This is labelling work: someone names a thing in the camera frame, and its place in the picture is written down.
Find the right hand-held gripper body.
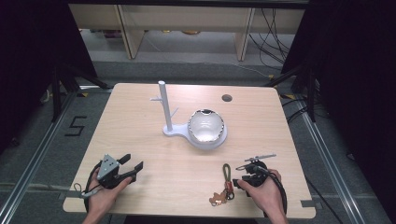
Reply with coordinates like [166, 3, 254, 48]
[234, 153, 277, 189]

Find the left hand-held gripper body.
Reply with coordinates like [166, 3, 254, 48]
[96, 153, 138, 190]

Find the green strap keychain with bear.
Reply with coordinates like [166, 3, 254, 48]
[208, 162, 236, 207]

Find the person's right hand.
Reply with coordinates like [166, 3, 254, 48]
[237, 168, 286, 219]

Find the person's left hand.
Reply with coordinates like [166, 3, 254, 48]
[88, 167, 134, 219]

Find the white bowl with dark rim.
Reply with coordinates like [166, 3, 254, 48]
[187, 108, 226, 145]

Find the white peg stand with base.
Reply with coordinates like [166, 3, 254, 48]
[149, 80, 229, 150]

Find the black metal stand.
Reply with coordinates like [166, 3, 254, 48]
[50, 60, 110, 123]
[263, 63, 319, 123]

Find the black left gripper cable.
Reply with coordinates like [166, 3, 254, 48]
[83, 160, 105, 214]

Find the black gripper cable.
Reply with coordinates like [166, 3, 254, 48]
[262, 169, 290, 218]
[83, 160, 105, 214]

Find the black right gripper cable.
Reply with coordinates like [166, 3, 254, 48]
[262, 169, 290, 218]

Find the grey lanyard clip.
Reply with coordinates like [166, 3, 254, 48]
[73, 182, 102, 200]

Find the aluminium floor rail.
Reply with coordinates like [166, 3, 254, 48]
[0, 89, 79, 224]
[293, 95, 394, 224]

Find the light wooden desk frame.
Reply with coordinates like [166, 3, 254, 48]
[68, 3, 306, 63]

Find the bundle of black floor cables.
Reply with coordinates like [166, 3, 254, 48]
[247, 7, 296, 71]

